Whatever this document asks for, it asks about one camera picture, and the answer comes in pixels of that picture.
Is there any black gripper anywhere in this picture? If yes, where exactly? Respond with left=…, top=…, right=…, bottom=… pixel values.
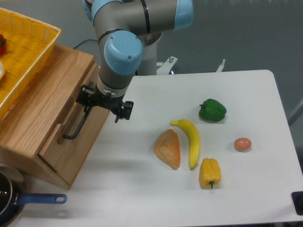
left=76, top=85, right=134, bottom=123

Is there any black drawer handle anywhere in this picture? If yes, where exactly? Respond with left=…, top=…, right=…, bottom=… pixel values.
left=63, top=106, right=93, bottom=140

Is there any wooden top drawer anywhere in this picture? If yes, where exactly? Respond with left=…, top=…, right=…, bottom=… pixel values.
left=36, top=62, right=109, bottom=189

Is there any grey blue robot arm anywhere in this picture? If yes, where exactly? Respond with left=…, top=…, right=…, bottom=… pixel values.
left=76, top=0, right=194, bottom=121

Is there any wooden drawer cabinet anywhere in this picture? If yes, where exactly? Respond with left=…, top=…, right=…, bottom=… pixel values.
left=0, top=45, right=109, bottom=189

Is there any orange bread slice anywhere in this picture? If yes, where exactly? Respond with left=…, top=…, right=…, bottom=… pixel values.
left=153, top=129, right=181, bottom=170

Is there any yellow banana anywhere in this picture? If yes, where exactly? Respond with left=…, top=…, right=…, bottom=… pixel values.
left=170, top=119, right=200, bottom=170

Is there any yellow plastic basket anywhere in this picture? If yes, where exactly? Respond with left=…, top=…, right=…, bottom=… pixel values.
left=0, top=8, right=61, bottom=117

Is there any green bell pepper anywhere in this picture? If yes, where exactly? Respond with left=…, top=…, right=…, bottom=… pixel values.
left=198, top=99, right=227, bottom=122

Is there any white vegetable in basket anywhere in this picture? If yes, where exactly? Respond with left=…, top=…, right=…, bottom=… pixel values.
left=0, top=61, right=5, bottom=79

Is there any red pepper in basket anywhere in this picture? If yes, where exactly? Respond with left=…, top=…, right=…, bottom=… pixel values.
left=0, top=34, right=7, bottom=55

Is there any yellow bell pepper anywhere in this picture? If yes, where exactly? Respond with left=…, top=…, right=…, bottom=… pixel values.
left=199, top=158, right=221, bottom=189

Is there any brown egg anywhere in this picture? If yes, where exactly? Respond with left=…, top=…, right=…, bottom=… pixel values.
left=234, top=137, right=252, bottom=152

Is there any black corner object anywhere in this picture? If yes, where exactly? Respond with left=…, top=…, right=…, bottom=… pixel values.
left=291, top=191, right=303, bottom=216

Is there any black cable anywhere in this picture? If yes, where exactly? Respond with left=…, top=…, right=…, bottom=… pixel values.
left=72, top=39, right=99, bottom=50

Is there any blue handled frying pan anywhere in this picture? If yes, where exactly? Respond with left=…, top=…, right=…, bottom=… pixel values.
left=0, top=166, right=67, bottom=227

